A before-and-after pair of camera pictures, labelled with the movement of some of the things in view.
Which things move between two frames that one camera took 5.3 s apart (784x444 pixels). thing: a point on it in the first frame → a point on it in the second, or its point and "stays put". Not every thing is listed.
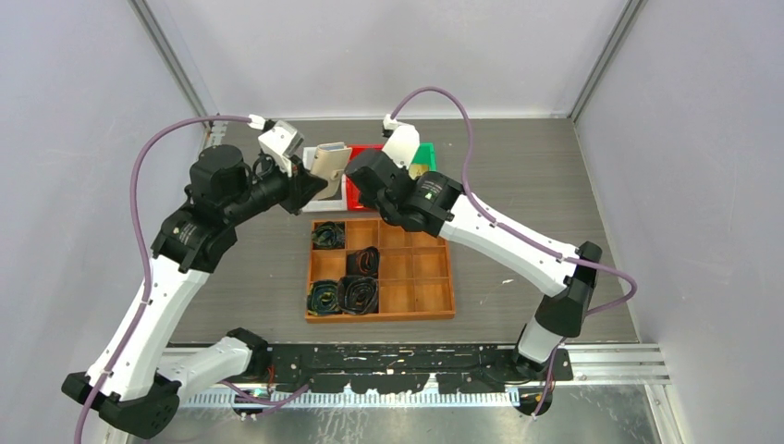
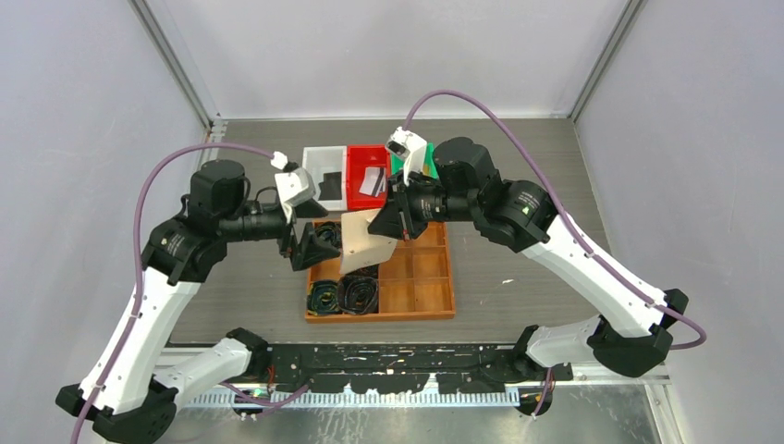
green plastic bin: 425,155 stays put
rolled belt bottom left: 324,298 stays put
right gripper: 367,203 → 399,221
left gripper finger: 306,187 → 309,251
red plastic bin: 361,155 stays put
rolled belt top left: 328,235 stays put
